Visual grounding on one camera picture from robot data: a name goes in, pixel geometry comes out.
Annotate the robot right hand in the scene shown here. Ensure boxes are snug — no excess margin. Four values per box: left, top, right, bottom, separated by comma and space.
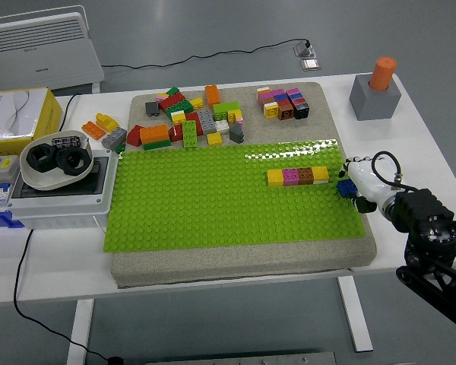
338, 154, 396, 214

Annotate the blue toy brick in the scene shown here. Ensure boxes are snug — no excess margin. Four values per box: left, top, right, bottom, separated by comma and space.
336, 178, 360, 199

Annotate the white pink brown yellow brick stick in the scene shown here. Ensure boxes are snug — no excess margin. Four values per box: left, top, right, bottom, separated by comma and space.
256, 87, 281, 120

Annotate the brown toy brick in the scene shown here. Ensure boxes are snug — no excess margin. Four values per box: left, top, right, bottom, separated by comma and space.
297, 167, 315, 186

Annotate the lime green toy brick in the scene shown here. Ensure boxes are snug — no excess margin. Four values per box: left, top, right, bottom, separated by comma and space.
211, 101, 240, 122

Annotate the long grey toy brick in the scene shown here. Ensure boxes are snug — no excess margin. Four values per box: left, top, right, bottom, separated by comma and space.
197, 108, 217, 135

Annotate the green studded baseplate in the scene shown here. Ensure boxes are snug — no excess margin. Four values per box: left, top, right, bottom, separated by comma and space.
102, 138, 368, 254

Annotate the tall orange toy brick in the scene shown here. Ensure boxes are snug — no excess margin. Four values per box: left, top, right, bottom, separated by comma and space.
204, 84, 222, 108

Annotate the long green toy brick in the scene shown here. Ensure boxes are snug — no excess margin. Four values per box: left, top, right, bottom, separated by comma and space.
181, 120, 199, 149

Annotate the large red toy brick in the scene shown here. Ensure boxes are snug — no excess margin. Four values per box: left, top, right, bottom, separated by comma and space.
158, 92, 188, 112

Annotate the flat green toy brick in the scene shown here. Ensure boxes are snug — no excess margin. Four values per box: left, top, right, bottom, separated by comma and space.
142, 139, 173, 151

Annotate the long orange toy brick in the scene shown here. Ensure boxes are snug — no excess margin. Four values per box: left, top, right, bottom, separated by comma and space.
139, 124, 170, 146

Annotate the red sloped toy brick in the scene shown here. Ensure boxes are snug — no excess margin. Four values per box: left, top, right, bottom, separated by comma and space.
125, 124, 145, 148

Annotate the yellow sloped toy brick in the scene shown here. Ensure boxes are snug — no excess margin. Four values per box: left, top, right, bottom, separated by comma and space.
94, 112, 120, 133

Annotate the grey cube block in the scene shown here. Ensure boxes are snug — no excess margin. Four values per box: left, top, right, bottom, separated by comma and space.
348, 72, 403, 122

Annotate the magenta blue black brick stick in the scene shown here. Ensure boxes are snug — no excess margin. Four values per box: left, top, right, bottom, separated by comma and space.
286, 87, 312, 120

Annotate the pink red brown brick stick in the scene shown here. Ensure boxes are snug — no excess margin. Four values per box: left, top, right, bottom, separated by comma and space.
270, 88, 296, 122

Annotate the orange cylinder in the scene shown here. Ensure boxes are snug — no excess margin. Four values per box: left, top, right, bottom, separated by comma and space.
367, 56, 397, 92

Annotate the closed metal floor cover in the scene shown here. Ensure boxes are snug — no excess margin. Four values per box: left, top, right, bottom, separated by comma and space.
299, 57, 322, 72

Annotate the dark grey sloped brick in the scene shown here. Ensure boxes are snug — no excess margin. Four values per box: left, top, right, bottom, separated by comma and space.
228, 122, 245, 144

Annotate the white table leg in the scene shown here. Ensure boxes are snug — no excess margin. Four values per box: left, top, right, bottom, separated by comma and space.
65, 298, 96, 365
336, 275, 374, 354

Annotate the open metal floor socket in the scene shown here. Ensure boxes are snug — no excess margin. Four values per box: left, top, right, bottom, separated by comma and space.
292, 39, 319, 59

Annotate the grey-brown foam mat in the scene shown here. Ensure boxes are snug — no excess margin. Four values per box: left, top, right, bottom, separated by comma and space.
109, 81, 378, 290

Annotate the black terminal block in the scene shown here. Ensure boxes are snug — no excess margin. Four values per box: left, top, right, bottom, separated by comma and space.
51, 132, 81, 148

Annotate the large black hex nut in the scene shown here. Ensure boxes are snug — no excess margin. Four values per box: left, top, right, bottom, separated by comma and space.
25, 143, 59, 174
55, 147, 90, 176

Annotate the white junction box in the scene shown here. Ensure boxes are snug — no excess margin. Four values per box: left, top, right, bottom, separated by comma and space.
6, 148, 119, 230

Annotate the white bowl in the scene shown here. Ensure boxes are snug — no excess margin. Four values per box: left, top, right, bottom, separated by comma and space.
19, 130, 94, 192

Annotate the yellow and white tissue box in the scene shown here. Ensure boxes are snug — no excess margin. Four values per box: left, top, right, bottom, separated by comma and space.
0, 87, 64, 157

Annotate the white panel heater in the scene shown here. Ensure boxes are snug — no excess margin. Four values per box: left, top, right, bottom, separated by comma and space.
0, 5, 105, 94

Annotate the grey push-button box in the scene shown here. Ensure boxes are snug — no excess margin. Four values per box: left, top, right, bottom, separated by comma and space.
0, 154, 21, 186

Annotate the black floor cable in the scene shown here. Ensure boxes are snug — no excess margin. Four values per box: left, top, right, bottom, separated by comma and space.
100, 37, 312, 70

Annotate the black power cable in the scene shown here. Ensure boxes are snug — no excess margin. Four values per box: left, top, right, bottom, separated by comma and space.
14, 93, 123, 365

